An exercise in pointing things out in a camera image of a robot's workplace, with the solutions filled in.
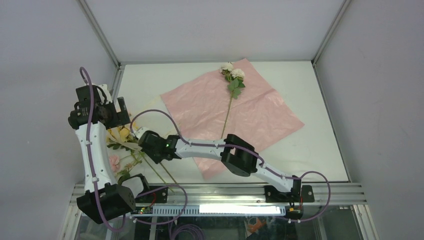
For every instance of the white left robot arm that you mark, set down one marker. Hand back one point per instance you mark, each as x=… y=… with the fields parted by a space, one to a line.
x=104 y=198

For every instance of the pink wrapping paper sheet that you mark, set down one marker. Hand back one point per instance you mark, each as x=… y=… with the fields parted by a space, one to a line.
x=202 y=109

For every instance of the white slotted cable duct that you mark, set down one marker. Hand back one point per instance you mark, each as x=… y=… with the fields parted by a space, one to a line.
x=210 y=210

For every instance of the cream ribbon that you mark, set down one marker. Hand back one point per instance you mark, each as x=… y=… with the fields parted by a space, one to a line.
x=153 y=120

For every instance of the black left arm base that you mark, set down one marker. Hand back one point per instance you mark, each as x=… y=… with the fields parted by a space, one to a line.
x=144 y=192

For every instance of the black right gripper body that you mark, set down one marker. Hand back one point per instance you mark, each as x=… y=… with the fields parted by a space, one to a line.
x=155 y=154

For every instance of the white fake rose stem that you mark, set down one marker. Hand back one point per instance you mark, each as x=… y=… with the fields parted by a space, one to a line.
x=235 y=78

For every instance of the aluminium mounting rail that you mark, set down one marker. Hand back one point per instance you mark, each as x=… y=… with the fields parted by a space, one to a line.
x=341 y=194

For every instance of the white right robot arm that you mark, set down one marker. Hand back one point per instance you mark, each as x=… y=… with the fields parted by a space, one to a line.
x=238 y=156

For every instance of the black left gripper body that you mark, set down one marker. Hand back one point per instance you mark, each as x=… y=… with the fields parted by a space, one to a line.
x=114 y=119

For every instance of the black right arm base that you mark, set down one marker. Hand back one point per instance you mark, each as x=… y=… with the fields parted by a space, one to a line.
x=303 y=194

